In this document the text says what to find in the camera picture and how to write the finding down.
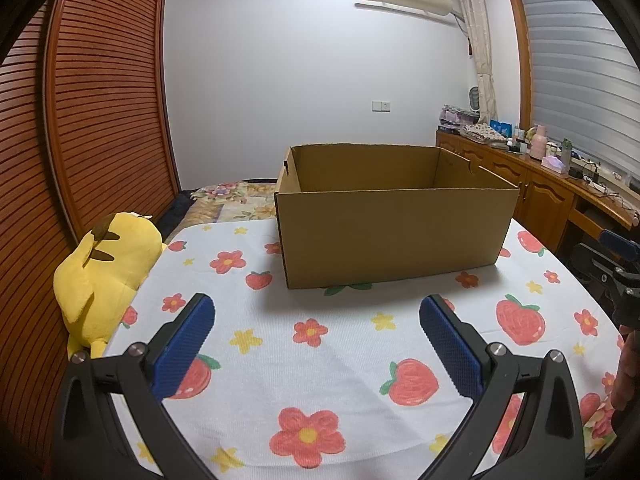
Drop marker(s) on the cream patterned curtain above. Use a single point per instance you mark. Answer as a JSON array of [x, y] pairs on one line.
[[482, 60]]

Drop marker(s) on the wooden louvered wardrobe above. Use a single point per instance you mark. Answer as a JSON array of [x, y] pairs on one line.
[[100, 110]]

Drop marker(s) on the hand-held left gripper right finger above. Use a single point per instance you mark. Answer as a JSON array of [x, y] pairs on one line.
[[450, 345]]

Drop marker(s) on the wooden sideboard cabinet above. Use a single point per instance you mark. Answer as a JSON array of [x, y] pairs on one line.
[[540, 190]]

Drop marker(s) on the strawberry flower printed blanket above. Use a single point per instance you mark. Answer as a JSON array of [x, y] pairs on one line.
[[310, 370]]

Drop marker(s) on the white round device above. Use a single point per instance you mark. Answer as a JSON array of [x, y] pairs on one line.
[[475, 99]]

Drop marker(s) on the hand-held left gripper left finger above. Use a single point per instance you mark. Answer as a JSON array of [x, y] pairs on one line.
[[185, 345]]

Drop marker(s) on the folded patterned cloth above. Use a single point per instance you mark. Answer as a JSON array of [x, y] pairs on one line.
[[482, 132]]

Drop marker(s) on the white power strip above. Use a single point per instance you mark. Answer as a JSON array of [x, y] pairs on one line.
[[595, 183]]

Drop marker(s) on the pink thermos jug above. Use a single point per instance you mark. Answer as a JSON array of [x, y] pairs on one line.
[[539, 142]]

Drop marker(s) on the dark blue cloth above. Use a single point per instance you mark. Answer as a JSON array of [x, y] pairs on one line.
[[175, 215]]

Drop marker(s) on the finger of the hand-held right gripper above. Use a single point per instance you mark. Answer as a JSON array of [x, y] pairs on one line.
[[620, 244], [597, 265]]

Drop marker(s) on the yellow plush toy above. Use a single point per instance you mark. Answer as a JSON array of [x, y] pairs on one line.
[[110, 280]]

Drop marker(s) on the white wall switch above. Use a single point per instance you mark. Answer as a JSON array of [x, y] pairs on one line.
[[381, 106]]

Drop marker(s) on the green bottle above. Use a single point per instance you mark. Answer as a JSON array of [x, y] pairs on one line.
[[566, 152]]

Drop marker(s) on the person's right hand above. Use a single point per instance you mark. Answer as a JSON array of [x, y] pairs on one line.
[[629, 375]]

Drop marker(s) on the brown cardboard box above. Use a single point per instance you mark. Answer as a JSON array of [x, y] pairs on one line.
[[390, 235]]

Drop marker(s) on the blue box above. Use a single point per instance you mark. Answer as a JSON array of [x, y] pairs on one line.
[[500, 127]]

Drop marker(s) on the purple plastic bag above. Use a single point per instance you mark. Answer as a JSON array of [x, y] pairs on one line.
[[455, 117]]

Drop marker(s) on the wooden window frame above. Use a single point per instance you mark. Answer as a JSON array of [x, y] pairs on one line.
[[522, 60]]

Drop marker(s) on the grey striped window blind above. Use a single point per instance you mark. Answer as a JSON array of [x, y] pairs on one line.
[[575, 75]]

